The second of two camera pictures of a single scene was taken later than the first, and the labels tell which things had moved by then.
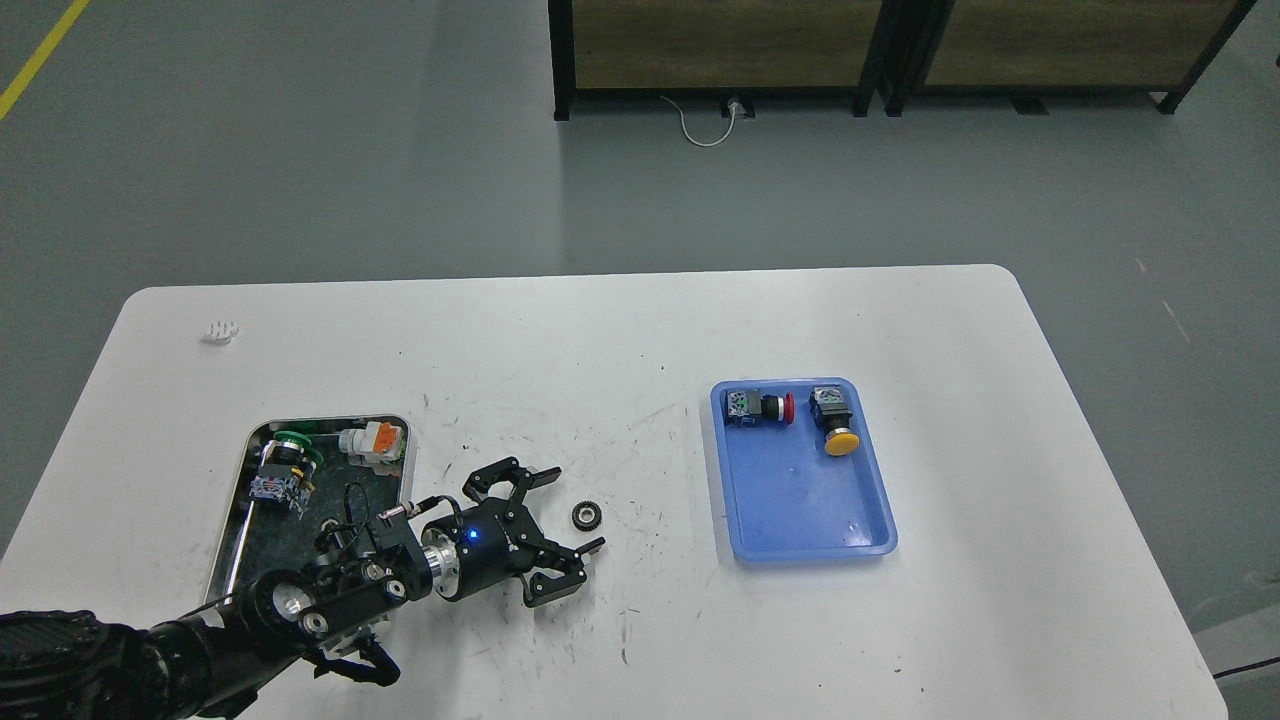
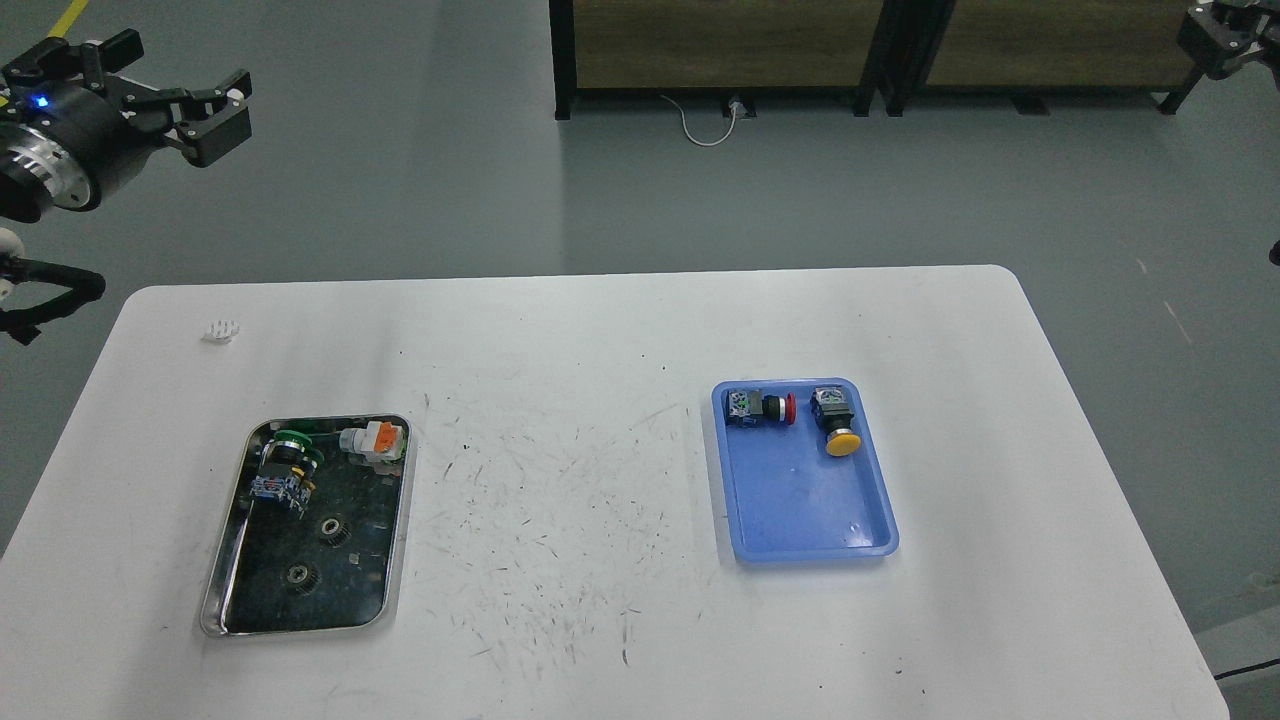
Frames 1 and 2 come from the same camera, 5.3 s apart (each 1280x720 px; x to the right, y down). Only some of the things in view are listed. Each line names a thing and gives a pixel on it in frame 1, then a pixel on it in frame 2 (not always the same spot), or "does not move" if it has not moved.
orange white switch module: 380,442 does not move
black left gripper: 492,542 -> 66,143
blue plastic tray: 799,470 does not move
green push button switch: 286,471 does not move
